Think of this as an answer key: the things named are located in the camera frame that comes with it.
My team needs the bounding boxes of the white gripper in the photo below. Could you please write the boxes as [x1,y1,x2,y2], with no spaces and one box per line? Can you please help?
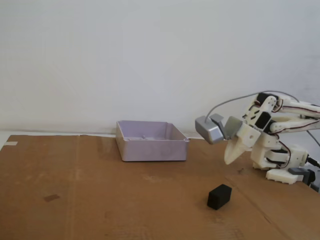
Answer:
[223,122,262,165]

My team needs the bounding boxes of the black block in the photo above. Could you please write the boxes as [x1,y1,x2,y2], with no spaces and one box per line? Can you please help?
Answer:
[206,184,233,210]

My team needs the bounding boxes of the grey plastic box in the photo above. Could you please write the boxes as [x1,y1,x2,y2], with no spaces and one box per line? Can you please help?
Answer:
[115,120,190,163]

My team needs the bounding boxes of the silver webcam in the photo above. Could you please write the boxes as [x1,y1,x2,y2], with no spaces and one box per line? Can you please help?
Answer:
[194,115,225,145]

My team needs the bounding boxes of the grey table clamp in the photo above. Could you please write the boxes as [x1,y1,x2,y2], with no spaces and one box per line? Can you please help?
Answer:
[287,167,320,193]

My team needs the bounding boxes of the brown cardboard sheet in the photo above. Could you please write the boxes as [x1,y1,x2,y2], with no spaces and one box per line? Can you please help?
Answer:
[0,134,320,240]

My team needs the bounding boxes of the brown tape piece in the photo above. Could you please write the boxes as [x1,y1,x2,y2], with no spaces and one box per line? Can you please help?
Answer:
[42,193,61,202]

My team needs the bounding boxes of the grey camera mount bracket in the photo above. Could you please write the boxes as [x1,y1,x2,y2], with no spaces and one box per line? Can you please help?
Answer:
[209,113,243,141]

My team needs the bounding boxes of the black power cable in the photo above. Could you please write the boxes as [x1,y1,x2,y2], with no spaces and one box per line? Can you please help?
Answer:
[306,156,320,169]

